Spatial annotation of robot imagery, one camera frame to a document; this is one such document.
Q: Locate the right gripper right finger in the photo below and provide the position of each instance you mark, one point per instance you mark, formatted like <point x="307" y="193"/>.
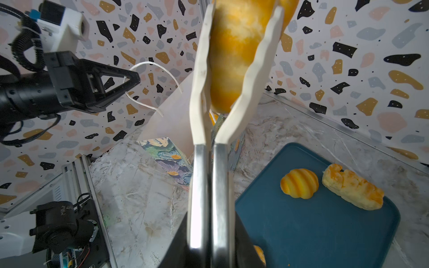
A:
<point x="245" y="253"/>

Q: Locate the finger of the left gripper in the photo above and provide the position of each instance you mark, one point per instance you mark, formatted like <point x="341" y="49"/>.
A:
<point x="103" y="100"/>
<point x="97" y="70"/>

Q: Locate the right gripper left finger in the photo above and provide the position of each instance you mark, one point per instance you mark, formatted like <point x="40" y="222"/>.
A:
<point x="176" y="254"/>

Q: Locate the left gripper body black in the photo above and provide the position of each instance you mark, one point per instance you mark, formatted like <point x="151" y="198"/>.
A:
<point x="77" y="82"/>

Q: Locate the round knotted bun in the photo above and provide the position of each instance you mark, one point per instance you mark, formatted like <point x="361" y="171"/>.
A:
<point x="260" y="253"/>

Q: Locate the white metal tongs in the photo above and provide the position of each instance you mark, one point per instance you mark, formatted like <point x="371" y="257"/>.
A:
<point x="211" y="209"/>

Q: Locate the floral paper bag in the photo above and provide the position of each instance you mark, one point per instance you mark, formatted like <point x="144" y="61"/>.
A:
<point x="167" y="136"/>

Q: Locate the small striped bun top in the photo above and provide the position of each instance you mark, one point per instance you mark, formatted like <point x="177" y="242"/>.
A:
<point x="300" y="183"/>

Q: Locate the rectangular pastry bread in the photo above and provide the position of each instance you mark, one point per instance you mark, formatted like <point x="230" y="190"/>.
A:
<point x="353" y="188"/>

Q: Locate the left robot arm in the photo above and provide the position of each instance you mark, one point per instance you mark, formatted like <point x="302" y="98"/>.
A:
<point x="32" y="95"/>

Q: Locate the teal tray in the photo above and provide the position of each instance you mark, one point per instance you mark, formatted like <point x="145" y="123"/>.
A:
<point x="324" y="231"/>

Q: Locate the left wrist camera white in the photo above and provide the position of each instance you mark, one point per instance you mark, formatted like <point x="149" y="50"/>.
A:
<point x="61" y="27"/>

